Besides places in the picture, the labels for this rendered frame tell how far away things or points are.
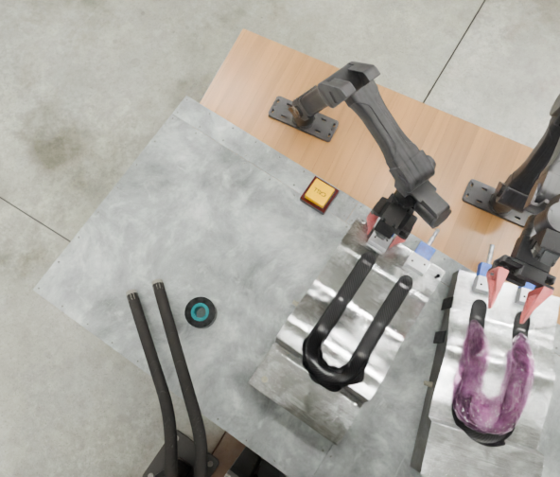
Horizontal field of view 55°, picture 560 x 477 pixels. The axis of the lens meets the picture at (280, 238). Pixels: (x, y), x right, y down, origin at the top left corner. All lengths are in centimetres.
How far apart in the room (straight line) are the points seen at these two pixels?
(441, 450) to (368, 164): 76
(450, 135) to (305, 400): 84
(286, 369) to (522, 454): 57
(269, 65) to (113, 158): 108
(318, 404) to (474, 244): 60
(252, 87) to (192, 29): 118
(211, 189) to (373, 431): 77
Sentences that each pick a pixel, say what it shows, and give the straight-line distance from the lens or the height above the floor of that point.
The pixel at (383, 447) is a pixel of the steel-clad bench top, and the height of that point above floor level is 80.
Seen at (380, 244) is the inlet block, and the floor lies 92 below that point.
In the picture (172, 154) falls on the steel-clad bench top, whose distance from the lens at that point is 158.
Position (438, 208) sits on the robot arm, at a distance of 120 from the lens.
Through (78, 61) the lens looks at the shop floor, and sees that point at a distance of 284.
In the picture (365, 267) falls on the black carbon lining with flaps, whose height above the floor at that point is 88.
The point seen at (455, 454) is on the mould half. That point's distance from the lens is 136.
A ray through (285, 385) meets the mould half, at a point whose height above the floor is 86.
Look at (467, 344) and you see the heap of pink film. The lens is 138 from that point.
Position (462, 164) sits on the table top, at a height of 80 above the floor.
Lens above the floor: 221
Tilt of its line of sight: 75 degrees down
